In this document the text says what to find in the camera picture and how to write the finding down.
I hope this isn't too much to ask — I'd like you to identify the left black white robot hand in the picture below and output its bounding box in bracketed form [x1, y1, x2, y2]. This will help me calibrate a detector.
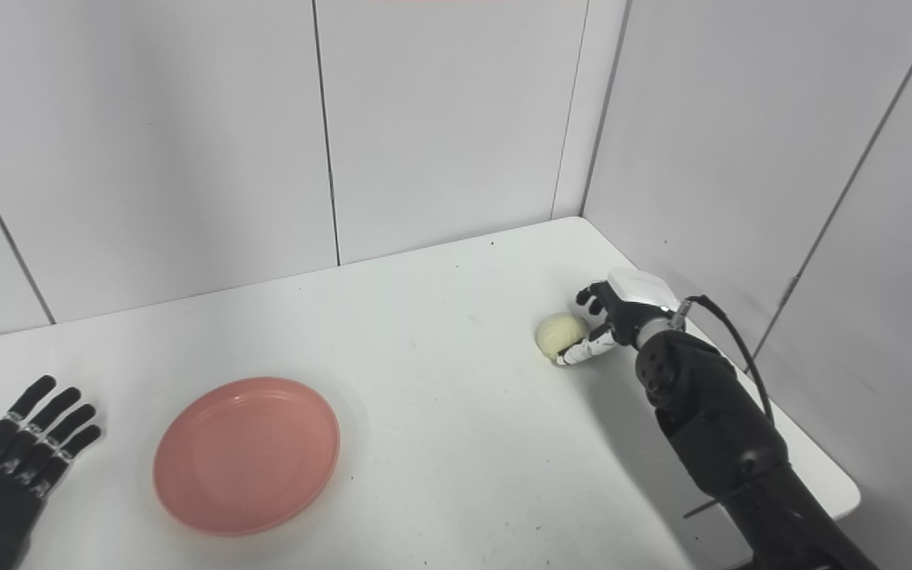
[0, 375, 102, 570]

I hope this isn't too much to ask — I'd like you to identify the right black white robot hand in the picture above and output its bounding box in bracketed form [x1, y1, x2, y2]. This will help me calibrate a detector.
[555, 268, 682, 367]

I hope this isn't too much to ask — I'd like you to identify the white steamed bun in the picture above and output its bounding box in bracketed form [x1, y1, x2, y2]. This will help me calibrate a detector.
[534, 312, 591, 362]

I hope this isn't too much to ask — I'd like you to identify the pink round plate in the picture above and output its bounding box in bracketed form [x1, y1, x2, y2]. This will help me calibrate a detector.
[153, 377, 341, 538]

